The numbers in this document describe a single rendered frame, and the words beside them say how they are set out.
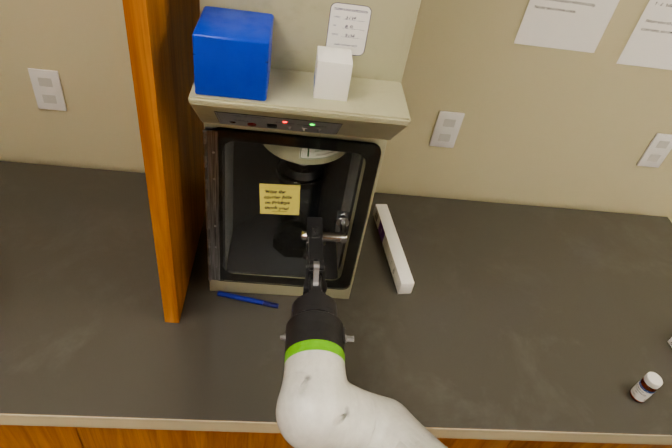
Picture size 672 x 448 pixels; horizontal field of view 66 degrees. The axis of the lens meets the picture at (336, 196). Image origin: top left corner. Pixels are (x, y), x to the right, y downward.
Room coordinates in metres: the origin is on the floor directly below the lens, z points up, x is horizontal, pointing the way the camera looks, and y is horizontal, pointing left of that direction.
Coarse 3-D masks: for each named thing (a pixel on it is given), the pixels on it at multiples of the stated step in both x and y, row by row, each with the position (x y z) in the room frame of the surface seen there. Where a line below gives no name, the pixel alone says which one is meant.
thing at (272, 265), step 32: (224, 128) 0.72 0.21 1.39; (224, 160) 0.72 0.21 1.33; (256, 160) 0.73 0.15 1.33; (288, 160) 0.73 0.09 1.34; (320, 160) 0.74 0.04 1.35; (352, 160) 0.75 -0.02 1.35; (224, 192) 0.72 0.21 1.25; (256, 192) 0.73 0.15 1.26; (320, 192) 0.74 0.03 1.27; (352, 192) 0.75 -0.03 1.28; (224, 224) 0.72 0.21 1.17; (256, 224) 0.73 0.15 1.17; (288, 224) 0.74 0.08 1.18; (352, 224) 0.75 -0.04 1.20; (224, 256) 0.72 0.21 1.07; (256, 256) 0.73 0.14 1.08; (288, 256) 0.74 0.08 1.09; (352, 256) 0.75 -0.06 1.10
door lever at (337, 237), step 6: (336, 222) 0.75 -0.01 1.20; (342, 222) 0.74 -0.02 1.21; (348, 222) 0.75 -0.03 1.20; (342, 228) 0.73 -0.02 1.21; (306, 234) 0.69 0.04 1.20; (324, 234) 0.70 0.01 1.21; (330, 234) 0.70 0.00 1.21; (336, 234) 0.70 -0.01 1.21; (342, 234) 0.71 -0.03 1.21; (330, 240) 0.70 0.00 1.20; (336, 240) 0.70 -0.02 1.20; (342, 240) 0.70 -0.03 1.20
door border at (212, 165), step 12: (216, 132) 0.72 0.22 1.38; (204, 144) 0.71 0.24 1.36; (216, 144) 0.72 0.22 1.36; (216, 156) 0.72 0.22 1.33; (204, 168) 0.71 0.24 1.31; (216, 168) 0.72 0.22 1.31; (216, 180) 0.72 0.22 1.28; (216, 192) 0.72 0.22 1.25; (216, 204) 0.72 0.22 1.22; (216, 216) 0.72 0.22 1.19; (216, 228) 0.72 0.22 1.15; (216, 240) 0.72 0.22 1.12; (216, 252) 0.72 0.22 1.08; (216, 264) 0.72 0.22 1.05; (216, 276) 0.72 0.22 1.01
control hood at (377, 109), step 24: (288, 72) 0.73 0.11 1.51; (192, 96) 0.62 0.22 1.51; (216, 96) 0.63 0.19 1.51; (288, 96) 0.66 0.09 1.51; (312, 96) 0.67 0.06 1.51; (360, 96) 0.70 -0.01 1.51; (384, 96) 0.71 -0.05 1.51; (216, 120) 0.68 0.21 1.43; (312, 120) 0.66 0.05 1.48; (336, 120) 0.65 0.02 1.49; (360, 120) 0.65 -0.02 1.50; (384, 120) 0.65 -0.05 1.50; (408, 120) 0.66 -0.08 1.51
